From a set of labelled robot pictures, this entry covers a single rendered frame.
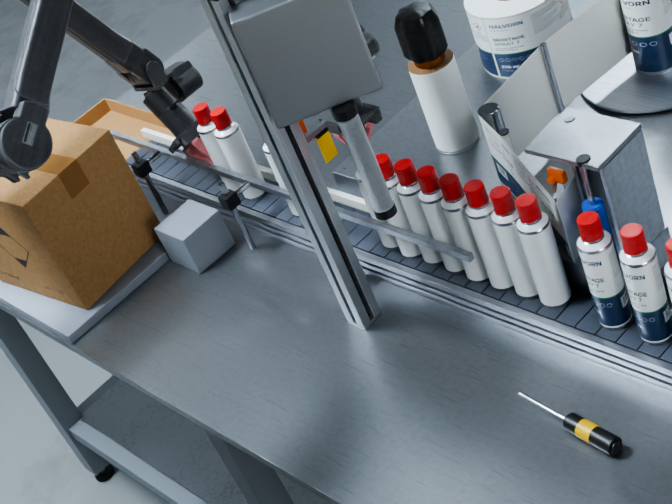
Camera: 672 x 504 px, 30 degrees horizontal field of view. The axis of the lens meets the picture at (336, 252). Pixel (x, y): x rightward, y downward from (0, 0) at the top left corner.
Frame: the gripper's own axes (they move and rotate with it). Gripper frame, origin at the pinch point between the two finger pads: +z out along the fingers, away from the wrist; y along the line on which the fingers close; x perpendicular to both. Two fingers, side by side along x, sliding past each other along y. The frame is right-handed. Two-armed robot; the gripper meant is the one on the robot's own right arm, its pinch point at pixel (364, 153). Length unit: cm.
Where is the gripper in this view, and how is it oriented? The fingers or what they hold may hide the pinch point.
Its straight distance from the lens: 226.3
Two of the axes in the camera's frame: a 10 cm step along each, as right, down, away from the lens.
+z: 3.2, 7.4, 5.9
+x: -6.6, 6.2, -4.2
